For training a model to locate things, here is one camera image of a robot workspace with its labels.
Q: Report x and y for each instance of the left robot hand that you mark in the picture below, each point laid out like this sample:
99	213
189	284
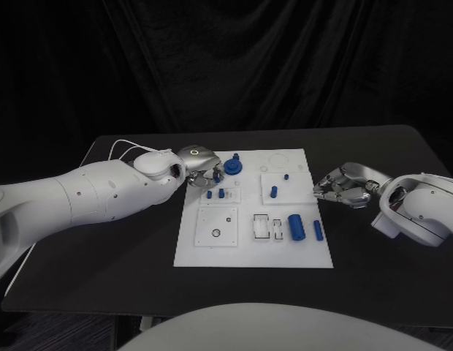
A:
200	159

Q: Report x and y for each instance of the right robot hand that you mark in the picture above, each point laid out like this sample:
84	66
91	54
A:
358	175

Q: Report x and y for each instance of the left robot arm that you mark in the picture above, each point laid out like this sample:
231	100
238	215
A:
72	197

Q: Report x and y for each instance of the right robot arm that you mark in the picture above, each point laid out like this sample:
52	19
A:
427	214

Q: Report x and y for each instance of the white task board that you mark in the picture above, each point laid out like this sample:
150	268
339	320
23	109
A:
249	252

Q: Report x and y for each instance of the tall blue peg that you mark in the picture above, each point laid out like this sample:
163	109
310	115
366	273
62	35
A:
274	192

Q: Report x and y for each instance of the slim blue cylinder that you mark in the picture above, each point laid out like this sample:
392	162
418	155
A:
317	231

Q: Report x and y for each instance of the thick blue cylinder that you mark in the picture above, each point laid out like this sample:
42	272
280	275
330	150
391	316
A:
296	227

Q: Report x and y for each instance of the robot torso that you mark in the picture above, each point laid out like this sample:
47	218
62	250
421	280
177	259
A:
281	329

